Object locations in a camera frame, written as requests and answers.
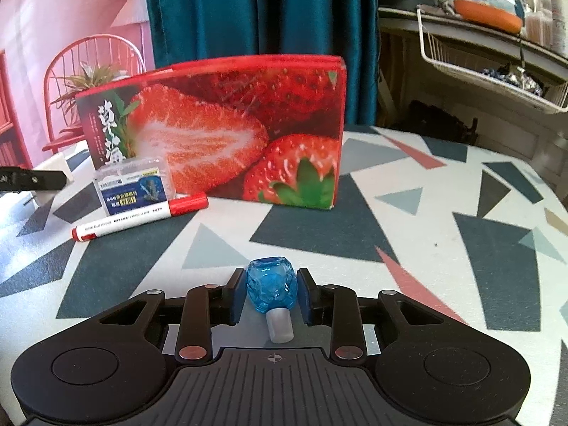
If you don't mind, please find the white wire basket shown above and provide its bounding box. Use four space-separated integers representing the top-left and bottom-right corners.
416 6 568 114

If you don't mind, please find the clear plastic case blue label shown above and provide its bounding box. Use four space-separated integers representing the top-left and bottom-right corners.
94 156 173 215

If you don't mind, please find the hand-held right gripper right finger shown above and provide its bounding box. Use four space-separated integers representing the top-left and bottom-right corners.
296 267 468 365

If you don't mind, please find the clear plastic container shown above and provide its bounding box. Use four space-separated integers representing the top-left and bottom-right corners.
525 0 568 53

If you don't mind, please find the dark bag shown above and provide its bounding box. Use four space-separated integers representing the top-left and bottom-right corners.
401 99 480 145

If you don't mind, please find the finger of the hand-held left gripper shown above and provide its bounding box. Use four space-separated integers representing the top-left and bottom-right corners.
0 165 74 193

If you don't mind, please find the blue glass bottle white cap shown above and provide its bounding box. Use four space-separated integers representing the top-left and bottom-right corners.
246 256 297 344

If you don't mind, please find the red and white marker pen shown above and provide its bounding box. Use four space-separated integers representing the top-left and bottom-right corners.
71 192 209 242

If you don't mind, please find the teal curtain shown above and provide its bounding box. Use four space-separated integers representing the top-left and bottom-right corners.
144 0 381 127

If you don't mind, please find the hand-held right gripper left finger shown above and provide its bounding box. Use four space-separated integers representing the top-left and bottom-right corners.
92 268 247 366

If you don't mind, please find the silver blue foil packet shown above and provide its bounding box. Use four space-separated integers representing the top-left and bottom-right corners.
481 65 547 97

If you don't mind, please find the blue and white box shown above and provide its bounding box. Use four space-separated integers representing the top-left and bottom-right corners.
472 0 527 14

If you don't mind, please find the white desk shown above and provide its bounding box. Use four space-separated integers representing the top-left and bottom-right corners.
377 0 568 175

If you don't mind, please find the red strawberry print cardboard box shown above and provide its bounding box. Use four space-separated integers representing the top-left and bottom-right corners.
74 53 348 211

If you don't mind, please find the pink wall poster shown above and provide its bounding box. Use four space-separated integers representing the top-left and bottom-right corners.
0 0 156 175

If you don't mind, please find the small white box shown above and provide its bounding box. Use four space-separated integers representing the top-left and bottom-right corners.
33 150 75 207

